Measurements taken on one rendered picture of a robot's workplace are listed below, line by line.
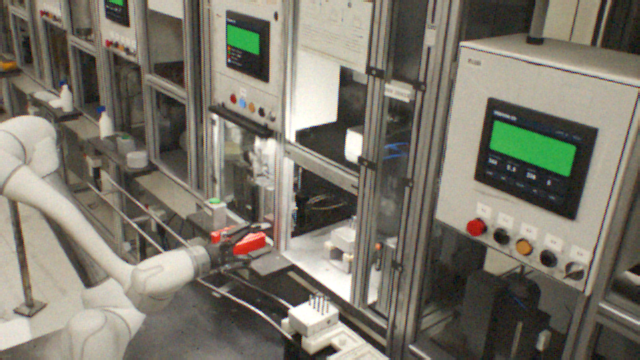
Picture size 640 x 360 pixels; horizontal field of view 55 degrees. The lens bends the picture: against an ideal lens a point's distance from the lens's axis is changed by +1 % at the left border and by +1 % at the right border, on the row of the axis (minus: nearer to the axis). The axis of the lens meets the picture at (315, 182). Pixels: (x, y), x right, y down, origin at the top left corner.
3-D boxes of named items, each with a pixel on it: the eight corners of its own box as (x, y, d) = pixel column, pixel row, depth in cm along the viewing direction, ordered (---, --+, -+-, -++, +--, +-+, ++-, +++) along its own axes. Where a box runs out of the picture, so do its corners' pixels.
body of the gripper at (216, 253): (211, 277, 176) (238, 267, 181) (210, 252, 172) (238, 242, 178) (198, 266, 181) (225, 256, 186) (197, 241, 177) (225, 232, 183)
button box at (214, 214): (203, 227, 237) (202, 199, 232) (220, 221, 242) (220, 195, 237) (213, 235, 232) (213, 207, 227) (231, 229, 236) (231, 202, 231)
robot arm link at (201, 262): (194, 258, 168) (213, 252, 172) (178, 244, 174) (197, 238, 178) (195, 286, 172) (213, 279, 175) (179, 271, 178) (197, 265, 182)
